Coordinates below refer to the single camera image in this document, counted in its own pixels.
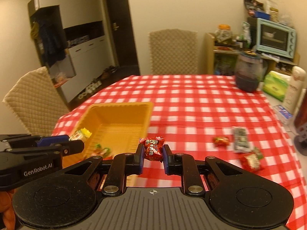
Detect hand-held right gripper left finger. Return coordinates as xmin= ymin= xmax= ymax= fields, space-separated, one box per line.
xmin=64 ymin=144 xmax=145 ymax=197

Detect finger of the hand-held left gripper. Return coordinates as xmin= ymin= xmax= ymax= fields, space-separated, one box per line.
xmin=0 ymin=140 xmax=85 ymax=160
xmin=0 ymin=134 xmax=70 ymax=149

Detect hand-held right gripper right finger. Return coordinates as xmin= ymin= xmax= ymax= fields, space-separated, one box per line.
xmin=163 ymin=144 xmax=244 ymax=197

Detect red twisted snack packet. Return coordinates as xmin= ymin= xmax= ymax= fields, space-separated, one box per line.
xmin=139 ymin=136 xmax=166 ymax=163

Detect yellow green candy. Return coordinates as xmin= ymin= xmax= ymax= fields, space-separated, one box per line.
xmin=69 ymin=128 xmax=93 ymax=141

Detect yellow plastic tray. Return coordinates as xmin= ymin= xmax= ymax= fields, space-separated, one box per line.
xmin=68 ymin=102 xmax=154 ymax=161

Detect small red candy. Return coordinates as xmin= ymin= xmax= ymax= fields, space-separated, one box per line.
xmin=212 ymin=136 xmax=231 ymax=147

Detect grey snack packet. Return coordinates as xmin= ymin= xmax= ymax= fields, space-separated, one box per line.
xmin=233 ymin=127 xmax=252 ymax=154

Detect red green snack packet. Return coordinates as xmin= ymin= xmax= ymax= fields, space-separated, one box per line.
xmin=240 ymin=148 xmax=264 ymax=172

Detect person's left hand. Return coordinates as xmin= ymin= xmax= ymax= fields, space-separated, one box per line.
xmin=0 ymin=189 xmax=18 ymax=230

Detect beige quilted chair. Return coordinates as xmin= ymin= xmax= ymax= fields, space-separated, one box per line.
xmin=2 ymin=66 xmax=70 ymax=137
xmin=148 ymin=29 xmax=199 ymax=75

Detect row of light shoes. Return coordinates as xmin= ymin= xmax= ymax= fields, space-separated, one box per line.
xmin=77 ymin=79 xmax=104 ymax=100

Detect red white checkered tablecloth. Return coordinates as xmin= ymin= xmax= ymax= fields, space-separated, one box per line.
xmin=51 ymin=75 xmax=307 ymax=224

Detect dark shoes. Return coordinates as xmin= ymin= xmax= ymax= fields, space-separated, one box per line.
xmin=103 ymin=66 xmax=119 ymax=80

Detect white hallway cabinet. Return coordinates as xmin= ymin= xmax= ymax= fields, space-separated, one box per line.
xmin=27 ymin=0 xmax=114 ymax=104

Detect dark hanging coat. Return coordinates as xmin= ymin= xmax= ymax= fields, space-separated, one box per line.
xmin=36 ymin=17 xmax=67 ymax=66

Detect brown hanging garment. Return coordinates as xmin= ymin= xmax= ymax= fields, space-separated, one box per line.
xmin=30 ymin=21 xmax=40 ymax=42

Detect wooden shelf unit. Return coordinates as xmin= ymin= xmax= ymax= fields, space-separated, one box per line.
xmin=204 ymin=32 xmax=301 ymax=77

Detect dark glass jar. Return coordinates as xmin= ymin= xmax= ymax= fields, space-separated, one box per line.
xmin=234 ymin=51 xmax=263 ymax=93

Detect blue white small box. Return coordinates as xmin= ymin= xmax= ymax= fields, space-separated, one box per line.
xmin=273 ymin=104 xmax=294 ymax=125

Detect dark wooden door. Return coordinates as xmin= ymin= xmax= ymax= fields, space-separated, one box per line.
xmin=103 ymin=0 xmax=141 ymax=76

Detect green tissue pack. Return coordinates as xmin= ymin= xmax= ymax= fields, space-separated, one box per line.
xmin=262 ymin=70 xmax=292 ymax=102

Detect clear jar orange lid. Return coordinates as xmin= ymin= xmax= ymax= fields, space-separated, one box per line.
xmin=214 ymin=24 xmax=234 ymax=44

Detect brown steel thermos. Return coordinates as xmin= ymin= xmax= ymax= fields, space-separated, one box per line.
xmin=294 ymin=100 xmax=307 ymax=140

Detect white thermos bottle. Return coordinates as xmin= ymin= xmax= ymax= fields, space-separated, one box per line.
xmin=283 ymin=66 xmax=307 ymax=116

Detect green foil packet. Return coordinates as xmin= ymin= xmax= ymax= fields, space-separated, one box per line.
xmin=241 ymin=22 xmax=251 ymax=42

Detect light blue toaster oven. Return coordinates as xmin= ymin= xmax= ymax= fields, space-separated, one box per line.
xmin=256 ymin=18 xmax=297 ymax=58

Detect dark snack bag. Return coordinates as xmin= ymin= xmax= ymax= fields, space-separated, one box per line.
xmin=244 ymin=0 xmax=264 ymax=18

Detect white nut bag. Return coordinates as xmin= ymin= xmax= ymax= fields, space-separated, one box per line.
xmin=265 ymin=0 xmax=280 ymax=22

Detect clear plastic bag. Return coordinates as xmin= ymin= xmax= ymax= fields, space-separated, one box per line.
xmin=279 ymin=11 xmax=294 ymax=28

